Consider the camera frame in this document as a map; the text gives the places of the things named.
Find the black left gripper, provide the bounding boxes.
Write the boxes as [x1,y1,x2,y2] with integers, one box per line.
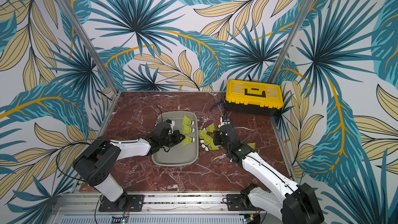
[160,130,186,148]

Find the green shuttlecock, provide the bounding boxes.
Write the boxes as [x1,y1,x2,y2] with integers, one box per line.
[182,115,195,125]
[205,123,216,133]
[204,142,219,151]
[181,136,195,146]
[247,143,256,149]
[198,129,207,144]
[181,124,195,134]
[201,135,214,149]

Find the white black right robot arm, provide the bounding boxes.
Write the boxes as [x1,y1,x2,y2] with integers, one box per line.
[214,123,324,224]

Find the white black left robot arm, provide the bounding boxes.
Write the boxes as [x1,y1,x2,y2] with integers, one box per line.
[73,120,187,209]

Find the grey plastic tray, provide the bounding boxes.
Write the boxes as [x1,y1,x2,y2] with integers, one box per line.
[152,111,200,167]

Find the yellow black toolbox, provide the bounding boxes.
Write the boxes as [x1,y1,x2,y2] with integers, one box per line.
[225,80,284,117]

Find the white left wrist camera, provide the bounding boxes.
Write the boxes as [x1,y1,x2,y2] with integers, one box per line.
[165,119,175,134]

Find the blue handled pliers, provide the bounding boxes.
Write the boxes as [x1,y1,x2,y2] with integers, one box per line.
[209,100,227,116]

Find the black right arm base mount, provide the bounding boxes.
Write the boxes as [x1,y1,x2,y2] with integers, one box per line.
[223,184,268,211]

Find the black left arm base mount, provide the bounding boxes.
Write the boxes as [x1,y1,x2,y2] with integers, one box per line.
[98,192,145,213]

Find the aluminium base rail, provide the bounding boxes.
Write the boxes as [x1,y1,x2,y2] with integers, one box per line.
[46,191,281,224]

